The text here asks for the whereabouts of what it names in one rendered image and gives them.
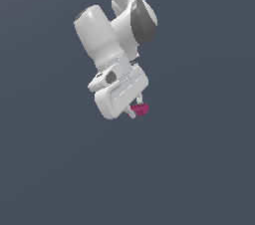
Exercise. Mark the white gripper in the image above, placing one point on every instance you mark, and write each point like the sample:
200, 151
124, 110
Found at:
119, 94

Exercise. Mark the magenta cube object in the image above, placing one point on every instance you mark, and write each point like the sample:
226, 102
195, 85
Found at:
140, 109

